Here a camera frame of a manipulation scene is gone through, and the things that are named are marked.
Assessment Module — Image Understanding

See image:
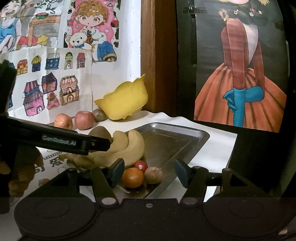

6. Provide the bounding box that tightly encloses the small orange tangerine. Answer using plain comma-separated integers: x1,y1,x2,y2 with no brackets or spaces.
121,168,144,188

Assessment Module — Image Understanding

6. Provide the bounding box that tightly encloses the cherry tomato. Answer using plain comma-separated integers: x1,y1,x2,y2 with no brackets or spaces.
133,160,148,173

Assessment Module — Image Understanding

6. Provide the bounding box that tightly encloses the small brown walnut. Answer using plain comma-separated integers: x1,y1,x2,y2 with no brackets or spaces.
144,167,163,184

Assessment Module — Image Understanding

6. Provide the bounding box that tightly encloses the short yellow banana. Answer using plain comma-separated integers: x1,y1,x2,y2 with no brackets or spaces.
88,131,128,158

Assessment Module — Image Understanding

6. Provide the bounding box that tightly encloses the long yellow banana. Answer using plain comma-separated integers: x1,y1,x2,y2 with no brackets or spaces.
59,130,144,170

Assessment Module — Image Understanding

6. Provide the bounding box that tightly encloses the large brown kiwi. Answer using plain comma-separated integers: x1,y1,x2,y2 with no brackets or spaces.
88,126,112,143

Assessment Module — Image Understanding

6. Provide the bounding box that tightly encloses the red apple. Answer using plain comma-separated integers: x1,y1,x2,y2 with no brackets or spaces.
54,113,73,130
74,110,95,131

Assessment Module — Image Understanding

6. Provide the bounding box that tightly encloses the metal baking tray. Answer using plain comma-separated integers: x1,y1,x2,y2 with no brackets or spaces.
114,123,210,200

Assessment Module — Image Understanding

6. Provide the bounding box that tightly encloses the small kiwi beside bowl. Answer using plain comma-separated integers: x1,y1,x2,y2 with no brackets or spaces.
92,108,107,122

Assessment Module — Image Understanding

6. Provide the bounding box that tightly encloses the colourful houses drawing paper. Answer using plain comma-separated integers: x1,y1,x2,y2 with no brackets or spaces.
1,47,93,124

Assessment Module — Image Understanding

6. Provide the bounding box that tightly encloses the yellow plastic colander bowl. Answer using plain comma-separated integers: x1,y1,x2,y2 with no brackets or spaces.
94,74,149,121

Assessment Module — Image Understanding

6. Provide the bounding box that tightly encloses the orange dress lady poster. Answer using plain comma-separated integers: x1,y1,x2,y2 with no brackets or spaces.
194,1,287,133

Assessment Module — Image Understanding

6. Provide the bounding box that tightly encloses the boy with fan drawing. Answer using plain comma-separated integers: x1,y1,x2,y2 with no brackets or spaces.
1,1,65,53

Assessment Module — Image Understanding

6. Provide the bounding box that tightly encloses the girl with teddy drawing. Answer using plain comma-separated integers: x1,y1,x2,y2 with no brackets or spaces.
64,1,120,62

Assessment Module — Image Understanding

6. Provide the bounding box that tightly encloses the brown wooden door frame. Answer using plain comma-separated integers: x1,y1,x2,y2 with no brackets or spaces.
140,0,178,117

